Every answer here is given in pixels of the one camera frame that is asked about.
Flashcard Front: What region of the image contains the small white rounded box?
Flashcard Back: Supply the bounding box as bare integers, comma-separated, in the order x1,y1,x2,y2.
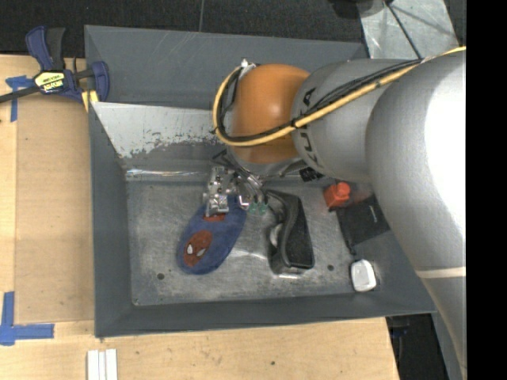
349,258,378,293

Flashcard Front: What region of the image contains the black flat box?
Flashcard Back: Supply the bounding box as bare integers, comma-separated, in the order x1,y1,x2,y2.
335,194,392,254

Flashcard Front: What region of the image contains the blue slipper with red face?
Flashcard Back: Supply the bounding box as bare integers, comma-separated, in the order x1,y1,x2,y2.
176,202,248,276

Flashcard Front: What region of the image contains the grey metal bin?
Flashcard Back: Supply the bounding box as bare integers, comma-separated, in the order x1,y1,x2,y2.
82,25,437,338

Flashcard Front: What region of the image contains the red block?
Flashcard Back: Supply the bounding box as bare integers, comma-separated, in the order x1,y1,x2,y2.
323,180,353,211

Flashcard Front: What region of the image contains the black cylinder on white bracket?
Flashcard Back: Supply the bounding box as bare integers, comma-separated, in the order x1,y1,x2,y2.
297,165,326,184

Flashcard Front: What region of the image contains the pale wood board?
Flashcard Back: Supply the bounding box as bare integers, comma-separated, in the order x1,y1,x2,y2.
13,93,96,325

